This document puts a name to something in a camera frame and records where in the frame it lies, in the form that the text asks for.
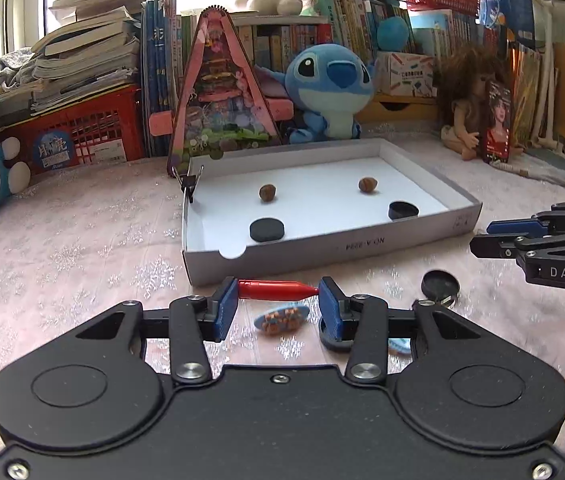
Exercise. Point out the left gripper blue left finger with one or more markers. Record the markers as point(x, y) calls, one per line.
point(220, 311)

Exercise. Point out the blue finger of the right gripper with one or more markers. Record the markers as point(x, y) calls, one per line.
point(524, 227)
point(495, 246)

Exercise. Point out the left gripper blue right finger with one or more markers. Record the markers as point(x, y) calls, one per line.
point(337, 326)

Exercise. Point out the red crayon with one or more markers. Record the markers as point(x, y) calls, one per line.
point(275, 290)

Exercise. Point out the blue hair clip with bears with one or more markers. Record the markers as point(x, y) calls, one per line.
point(282, 319)

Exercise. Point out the black round cap cup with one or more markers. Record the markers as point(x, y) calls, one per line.
point(400, 210)

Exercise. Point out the plain blue hair clip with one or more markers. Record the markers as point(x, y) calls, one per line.
point(400, 346)

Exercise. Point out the black binder clip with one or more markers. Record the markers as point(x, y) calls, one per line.
point(445, 302)

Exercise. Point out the smartphone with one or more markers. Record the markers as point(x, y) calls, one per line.
point(496, 123)

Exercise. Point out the white shallow cardboard box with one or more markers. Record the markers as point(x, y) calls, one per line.
point(326, 218)

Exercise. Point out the brown nut left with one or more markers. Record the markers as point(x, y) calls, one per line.
point(267, 193)

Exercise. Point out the brown nut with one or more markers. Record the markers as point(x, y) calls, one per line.
point(367, 185)
point(267, 193)

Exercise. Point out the binder clip on box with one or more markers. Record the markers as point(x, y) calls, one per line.
point(188, 183)

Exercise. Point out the brown haired doll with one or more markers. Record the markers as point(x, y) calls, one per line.
point(462, 94)

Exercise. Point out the brown nut right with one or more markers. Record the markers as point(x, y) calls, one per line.
point(367, 185)

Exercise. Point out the wooden drawer shelf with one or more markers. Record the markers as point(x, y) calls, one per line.
point(385, 108)

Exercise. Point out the white pencil box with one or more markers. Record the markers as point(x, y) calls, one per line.
point(405, 74)

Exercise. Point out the pink triangular miniature house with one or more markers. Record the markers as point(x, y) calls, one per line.
point(220, 106)

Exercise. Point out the red plastic crate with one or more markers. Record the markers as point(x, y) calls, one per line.
point(102, 129)

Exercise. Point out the blue Stitch plush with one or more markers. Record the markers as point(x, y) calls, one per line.
point(328, 85)

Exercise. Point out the blue upright books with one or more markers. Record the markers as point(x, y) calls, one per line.
point(158, 55)

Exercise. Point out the row of shelf books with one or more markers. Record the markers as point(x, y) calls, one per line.
point(272, 41)

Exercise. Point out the stack of books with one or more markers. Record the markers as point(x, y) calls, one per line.
point(96, 47)

